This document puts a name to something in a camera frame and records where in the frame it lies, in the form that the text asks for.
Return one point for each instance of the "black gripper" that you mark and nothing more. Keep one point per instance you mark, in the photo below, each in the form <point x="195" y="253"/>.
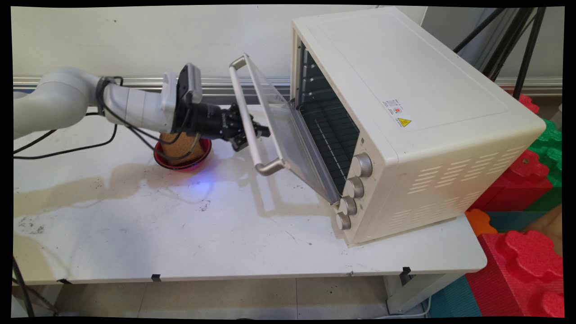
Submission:
<point x="209" y="121"/>

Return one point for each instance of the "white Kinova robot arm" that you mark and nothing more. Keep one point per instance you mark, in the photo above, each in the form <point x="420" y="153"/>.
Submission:
<point x="67" y="101"/>

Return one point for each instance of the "brown bread loaf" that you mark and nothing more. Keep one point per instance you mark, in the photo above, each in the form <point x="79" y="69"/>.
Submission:
<point x="177" y="146"/>

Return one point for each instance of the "red bowl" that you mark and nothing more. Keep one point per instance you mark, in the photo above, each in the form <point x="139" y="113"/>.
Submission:
<point x="182" y="165"/>

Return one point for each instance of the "silver oven knob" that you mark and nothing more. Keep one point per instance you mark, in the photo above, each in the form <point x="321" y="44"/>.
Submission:
<point x="344" y="221"/>
<point x="355" y="187"/>
<point x="362" y="165"/>
<point x="348" y="206"/>

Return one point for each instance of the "white label sticker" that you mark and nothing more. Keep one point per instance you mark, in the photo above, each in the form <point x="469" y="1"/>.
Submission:
<point x="393" y="107"/>

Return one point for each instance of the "yellow warning sticker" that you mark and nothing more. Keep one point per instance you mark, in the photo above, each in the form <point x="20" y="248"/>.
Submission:
<point x="404" y="122"/>

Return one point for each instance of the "cream toaster oven body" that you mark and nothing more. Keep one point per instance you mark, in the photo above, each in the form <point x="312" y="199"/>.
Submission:
<point x="427" y="90"/>

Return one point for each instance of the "white table leg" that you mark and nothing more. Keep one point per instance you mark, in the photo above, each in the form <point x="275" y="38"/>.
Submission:
<point x="418" y="292"/>

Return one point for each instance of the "orange foam piece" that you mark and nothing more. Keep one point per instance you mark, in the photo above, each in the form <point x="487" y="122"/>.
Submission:
<point x="479" y="222"/>

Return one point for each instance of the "teal foam mat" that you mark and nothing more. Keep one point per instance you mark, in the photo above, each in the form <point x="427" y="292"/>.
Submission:
<point x="454" y="299"/>

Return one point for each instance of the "medium red foam block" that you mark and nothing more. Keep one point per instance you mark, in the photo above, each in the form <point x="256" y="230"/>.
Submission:
<point x="517" y="184"/>

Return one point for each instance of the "small red foam piece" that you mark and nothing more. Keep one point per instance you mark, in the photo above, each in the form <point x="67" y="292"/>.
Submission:
<point x="528" y="104"/>

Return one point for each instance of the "black tripod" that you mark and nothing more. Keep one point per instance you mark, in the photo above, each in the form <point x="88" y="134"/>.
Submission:
<point x="524" y="49"/>

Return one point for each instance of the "large red foam block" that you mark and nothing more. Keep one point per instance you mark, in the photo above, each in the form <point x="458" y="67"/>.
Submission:
<point x="517" y="274"/>

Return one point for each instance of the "green foam block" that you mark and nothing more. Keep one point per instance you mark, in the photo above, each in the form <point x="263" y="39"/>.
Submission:
<point x="551" y="144"/>

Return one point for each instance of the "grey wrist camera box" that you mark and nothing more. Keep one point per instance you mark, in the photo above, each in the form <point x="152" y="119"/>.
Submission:
<point x="191" y="83"/>

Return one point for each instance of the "aluminium wall rail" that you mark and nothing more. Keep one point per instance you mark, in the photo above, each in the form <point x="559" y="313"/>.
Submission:
<point x="135" y="83"/>

